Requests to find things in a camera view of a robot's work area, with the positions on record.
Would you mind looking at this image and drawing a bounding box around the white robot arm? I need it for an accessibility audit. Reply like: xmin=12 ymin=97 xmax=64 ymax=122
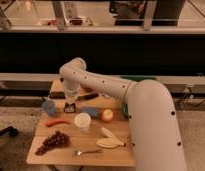
xmin=59 ymin=57 xmax=187 ymax=171

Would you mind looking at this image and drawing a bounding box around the black eraser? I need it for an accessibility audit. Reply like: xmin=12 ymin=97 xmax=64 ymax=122
xmin=49 ymin=92 xmax=65 ymax=99

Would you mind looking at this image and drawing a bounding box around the blue plastic cup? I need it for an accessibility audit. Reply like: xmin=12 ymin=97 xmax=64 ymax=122
xmin=42 ymin=101 xmax=56 ymax=116

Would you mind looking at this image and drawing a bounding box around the white plastic cup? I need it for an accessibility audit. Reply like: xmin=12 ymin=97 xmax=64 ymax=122
xmin=74 ymin=113 xmax=91 ymax=133

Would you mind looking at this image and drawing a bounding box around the red bowl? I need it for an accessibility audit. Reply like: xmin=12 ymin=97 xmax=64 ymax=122
xmin=82 ymin=87 xmax=93 ymax=92

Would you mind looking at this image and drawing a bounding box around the blue sponge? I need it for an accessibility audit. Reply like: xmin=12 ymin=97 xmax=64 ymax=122
xmin=81 ymin=107 xmax=100 ymax=118

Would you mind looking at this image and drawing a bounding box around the grey cloth piece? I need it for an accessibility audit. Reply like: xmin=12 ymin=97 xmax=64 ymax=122
xmin=102 ymin=93 xmax=110 ymax=99

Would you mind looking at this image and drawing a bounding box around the orange carrot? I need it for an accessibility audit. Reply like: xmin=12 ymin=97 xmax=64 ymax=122
xmin=45 ymin=120 xmax=71 ymax=127

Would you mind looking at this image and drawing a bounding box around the red yellow apple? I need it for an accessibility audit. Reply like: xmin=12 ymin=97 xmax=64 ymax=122
xmin=101 ymin=109 xmax=114 ymax=122

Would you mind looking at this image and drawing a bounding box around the purple grape bunch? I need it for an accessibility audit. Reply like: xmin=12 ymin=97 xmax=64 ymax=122
xmin=35 ymin=131 xmax=70 ymax=155

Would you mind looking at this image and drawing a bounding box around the metal fork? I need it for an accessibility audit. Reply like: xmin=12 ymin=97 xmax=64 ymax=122
xmin=74 ymin=149 xmax=103 ymax=157

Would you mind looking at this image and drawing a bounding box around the beige wooden spatula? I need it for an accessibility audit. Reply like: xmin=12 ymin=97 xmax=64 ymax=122
xmin=96 ymin=127 xmax=126 ymax=148

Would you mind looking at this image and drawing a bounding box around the green plastic tray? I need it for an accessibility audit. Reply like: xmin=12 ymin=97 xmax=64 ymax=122
xmin=120 ymin=75 xmax=156 ymax=120

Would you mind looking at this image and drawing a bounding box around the seated person in background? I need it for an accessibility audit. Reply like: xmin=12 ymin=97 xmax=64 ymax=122
xmin=109 ymin=0 xmax=147 ymax=26

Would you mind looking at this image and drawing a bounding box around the black handled knife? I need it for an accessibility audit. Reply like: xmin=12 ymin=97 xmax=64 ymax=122
xmin=76 ymin=93 xmax=99 ymax=102

